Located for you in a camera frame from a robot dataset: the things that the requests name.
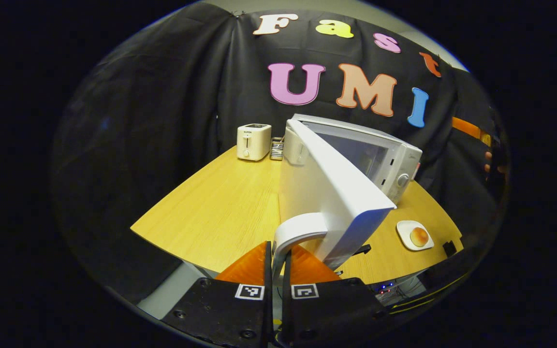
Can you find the white plate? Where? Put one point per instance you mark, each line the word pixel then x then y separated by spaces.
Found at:
pixel 404 234

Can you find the white toaster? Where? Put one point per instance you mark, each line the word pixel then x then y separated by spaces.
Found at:
pixel 253 142

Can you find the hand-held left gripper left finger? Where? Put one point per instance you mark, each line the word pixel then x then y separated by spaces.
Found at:
pixel 268 270

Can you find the small black object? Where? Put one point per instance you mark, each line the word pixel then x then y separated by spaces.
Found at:
pixel 449 248

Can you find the white microwave oven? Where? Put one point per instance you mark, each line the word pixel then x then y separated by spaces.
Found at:
pixel 336 193

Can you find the brown doughnut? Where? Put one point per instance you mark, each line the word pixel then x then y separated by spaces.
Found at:
pixel 419 237

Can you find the small metal rack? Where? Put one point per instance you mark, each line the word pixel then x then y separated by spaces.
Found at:
pixel 276 149

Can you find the black backdrop cloth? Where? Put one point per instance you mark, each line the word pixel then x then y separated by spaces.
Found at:
pixel 162 121

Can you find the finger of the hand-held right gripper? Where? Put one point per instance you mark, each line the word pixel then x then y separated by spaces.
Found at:
pixel 469 128

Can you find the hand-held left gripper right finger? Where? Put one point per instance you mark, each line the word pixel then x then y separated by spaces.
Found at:
pixel 285 275

